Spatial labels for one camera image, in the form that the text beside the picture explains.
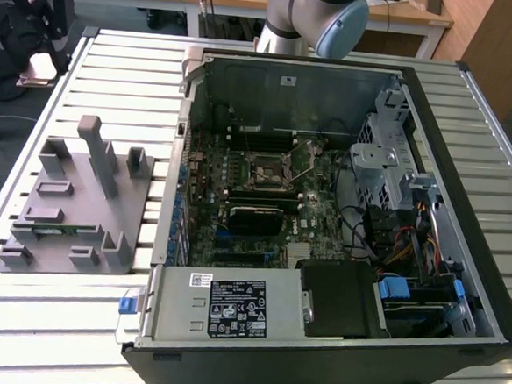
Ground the silver green CPU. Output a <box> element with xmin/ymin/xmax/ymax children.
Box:
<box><xmin>16</xmin><ymin>50</ymin><xmax>60</xmax><ymax>90</ymax></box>

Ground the small black mesh bin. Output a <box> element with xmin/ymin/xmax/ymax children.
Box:
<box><xmin>0</xmin><ymin>0</ymin><xmax>37</xmax><ymax>50</ymax></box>

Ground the orange yellow wire bundle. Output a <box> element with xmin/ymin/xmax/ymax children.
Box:
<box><xmin>376</xmin><ymin>238</ymin><xmax>416</xmax><ymax>269</ymax></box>

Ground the grey parts rack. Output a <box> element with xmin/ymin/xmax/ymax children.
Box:
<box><xmin>0</xmin><ymin>109</ymin><xmax>159</xmax><ymax>285</ymax></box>

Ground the silver finned heatsink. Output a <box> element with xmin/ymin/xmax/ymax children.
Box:
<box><xmin>284</xmin><ymin>242</ymin><xmax>313</xmax><ymax>266</ymax></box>

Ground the black open PC case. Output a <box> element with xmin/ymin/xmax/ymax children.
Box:
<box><xmin>110</xmin><ymin>40</ymin><xmax>512</xmax><ymax>384</ymax></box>

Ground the wooden cabinet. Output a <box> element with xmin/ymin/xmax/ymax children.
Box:
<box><xmin>430</xmin><ymin>0</ymin><xmax>512</xmax><ymax>125</ymax></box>

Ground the green motherboard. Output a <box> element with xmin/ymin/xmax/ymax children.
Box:
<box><xmin>175</xmin><ymin>124</ymin><xmax>353</xmax><ymax>278</ymax></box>

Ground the grey power supply unit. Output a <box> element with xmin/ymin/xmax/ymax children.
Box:
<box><xmin>135</xmin><ymin>258</ymin><xmax>320</xmax><ymax>353</ymax></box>

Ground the black cable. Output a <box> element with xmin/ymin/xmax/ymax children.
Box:
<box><xmin>328</xmin><ymin>151</ymin><xmax>389</xmax><ymax>266</ymax></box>

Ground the green RAM stick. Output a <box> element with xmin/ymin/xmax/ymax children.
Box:
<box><xmin>31</xmin><ymin>222</ymin><xmax>82</xmax><ymax>238</ymax></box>

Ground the blue disk carrier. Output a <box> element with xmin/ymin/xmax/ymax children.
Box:
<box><xmin>375</xmin><ymin>274</ymin><xmax>414</xmax><ymax>306</ymax></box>

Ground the black expansion slot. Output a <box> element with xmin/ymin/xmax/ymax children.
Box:
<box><xmin>212</xmin><ymin>250</ymin><xmax>267</xmax><ymax>267</ymax></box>

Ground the black RAM slot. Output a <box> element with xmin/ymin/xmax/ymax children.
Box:
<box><xmin>225</xmin><ymin>142</ymin><xmax>298</xmax><ymax>153</ymax></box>
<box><xmin>226</xmin><ymin>132</ymin><xmax>298</xmax><ymax>142</ymax></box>
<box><xmin>226</xmin><ymin>137</ymin><xmax>298</xmax><ymax>147</ymax></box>
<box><xmin>225</xmin><ymin>194</ymin><xmax>303</xmax><ymax>204</ymax></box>
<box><xmin>225</xmin><ymin>188</ymin><xmax>303</xmax><ymax>200</ymax></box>
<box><xmin>224</xmin><ymin>198</ymin><xmax>302</xmax><ymax>210</ymax></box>
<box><xmin>226</xmin><ymin>202</ymin><xmax>302</xmax><ymax>215</ymax></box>
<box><xmin>227</xmin><ymin>126</ymin><xmax>299</xmax><ymax>138</ymax></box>

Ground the blue plastic clip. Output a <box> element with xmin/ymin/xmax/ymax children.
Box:
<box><xmin>449</xmin><ymin>278</ymin><xmax>467</xmax><ymax>303</ymax></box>

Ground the metal socket cover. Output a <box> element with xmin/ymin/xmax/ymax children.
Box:
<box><xmin>281</xmin><ymin>137</ymin><xmax>322</xmax><ymax>194</ymax></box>

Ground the silver perforated disk bay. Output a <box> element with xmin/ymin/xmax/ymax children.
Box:
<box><xmin>345</xmin><ymin>84</ymin><xmax>455</xmax><ymax>217</ymax></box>

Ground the black chair base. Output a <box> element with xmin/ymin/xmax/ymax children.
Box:
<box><xmin>143</xmin><ymin>7</ymin><xmax>187</xmax><ymax>32</ymax></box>

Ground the blue case latch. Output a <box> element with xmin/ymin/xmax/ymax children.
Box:
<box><xmin>117</xmin><ymin>295</ymin><xmax>138</xmax><ymax>317</ymax></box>

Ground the black graphics card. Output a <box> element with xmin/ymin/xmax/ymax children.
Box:
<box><xmin>225</xmin><ymin>203</ymin><xmax>285</xmax><ymax>239</ymax></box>

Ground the black ribbed plastic housing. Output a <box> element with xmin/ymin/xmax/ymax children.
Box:
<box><xmin>359</xmin><ymin>204</ymin><xmax>403</xmax><ymax>259</ymax></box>

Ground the CPU socket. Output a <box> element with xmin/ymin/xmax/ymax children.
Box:
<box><xmin>243</xmin><ymin>149</ymin><xmax>297</xmax><ymax>194</ymax></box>

